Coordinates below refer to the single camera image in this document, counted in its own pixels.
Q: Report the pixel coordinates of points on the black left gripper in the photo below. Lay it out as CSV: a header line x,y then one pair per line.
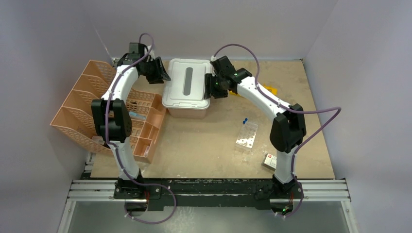
x,y
160,75

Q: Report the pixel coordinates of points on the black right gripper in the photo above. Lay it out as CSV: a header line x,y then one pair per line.
x,y
211,90

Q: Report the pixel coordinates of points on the white plastic bin lid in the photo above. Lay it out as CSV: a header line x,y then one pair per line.
x,y
187,86

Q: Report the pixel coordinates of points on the clear plastic well plate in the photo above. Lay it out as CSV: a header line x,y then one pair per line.
x,y
247,136

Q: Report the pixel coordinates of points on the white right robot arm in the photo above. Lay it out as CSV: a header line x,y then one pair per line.
x,y
288,126

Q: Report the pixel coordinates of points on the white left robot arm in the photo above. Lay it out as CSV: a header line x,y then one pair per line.
x,y
112,119

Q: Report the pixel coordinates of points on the pink plastic bin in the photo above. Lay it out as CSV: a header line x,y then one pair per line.
x,y
196,113

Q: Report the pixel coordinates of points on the yellow test tube rack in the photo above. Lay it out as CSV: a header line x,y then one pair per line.
x,y
269,88

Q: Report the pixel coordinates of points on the small white cardboard box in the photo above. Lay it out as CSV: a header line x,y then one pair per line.
x,y
270,161

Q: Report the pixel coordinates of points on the black aluminium base frame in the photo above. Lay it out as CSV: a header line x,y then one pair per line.
x,y
261,194

